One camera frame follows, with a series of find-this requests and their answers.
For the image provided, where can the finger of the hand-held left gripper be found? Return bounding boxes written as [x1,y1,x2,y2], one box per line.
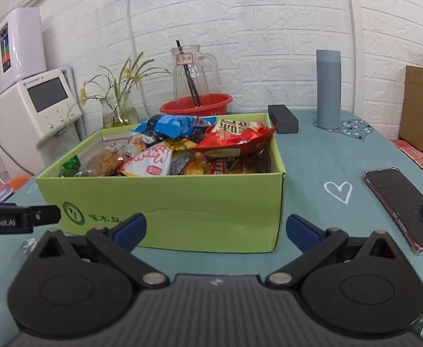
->
[29,205,61,227]

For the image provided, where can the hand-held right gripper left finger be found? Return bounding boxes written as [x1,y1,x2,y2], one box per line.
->
[27,213,170,290]

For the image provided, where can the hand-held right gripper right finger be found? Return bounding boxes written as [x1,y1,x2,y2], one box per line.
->
[265,214,408,290]

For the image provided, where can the small dark green snack packet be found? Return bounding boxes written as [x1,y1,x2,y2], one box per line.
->
[59,155,82,177]

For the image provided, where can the light green cardboard box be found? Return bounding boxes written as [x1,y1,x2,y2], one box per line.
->
[34,112,287,254]

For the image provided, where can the white red snack packet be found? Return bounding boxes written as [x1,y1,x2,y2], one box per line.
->
[117,143,172,177]

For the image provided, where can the clear-wrapped round brown cake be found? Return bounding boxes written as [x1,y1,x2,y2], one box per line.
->
[83,144,129,176]

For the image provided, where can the pile of assorted snack packets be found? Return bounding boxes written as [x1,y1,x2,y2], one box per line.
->
[60,113,280,178]

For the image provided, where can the blue snack packet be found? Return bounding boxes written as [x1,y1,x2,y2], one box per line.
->
[131,113,218,140]

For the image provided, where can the red rice cracker packet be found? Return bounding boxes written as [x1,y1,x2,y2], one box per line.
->
[195,118,280,158]

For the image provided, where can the orange plastic tub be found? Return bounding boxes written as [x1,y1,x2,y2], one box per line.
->
[0,175,32,203]

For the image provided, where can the white water dispenser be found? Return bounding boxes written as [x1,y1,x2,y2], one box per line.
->
[0,67,84,176]

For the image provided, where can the smartphone in clear case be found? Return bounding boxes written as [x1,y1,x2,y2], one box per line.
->
[362,168,423,256]

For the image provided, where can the small black box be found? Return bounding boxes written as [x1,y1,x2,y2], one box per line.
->
[268,104,299,135]

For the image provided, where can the glass vase with yellow flowers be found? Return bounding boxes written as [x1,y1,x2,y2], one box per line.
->
[77,52,173,128]

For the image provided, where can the red plaid cloth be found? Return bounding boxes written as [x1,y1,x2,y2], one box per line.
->
[390,139,423,191]

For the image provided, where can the red plastic basin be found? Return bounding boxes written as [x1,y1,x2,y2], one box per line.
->
[159,93,234,117]

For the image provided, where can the grey-blue tumbler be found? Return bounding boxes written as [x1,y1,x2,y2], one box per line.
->
[315,49,342,130]

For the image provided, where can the black straw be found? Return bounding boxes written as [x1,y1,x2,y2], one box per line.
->
[175,39,202,108]

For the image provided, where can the glass pitcher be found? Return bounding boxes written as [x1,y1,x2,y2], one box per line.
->
[170,45,220,102]

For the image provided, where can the brown cardboard box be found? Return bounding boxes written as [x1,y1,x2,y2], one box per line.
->
[399,64,423,153]

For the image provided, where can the white wall water purifier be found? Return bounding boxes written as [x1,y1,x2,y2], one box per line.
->
[0,7,48,99]

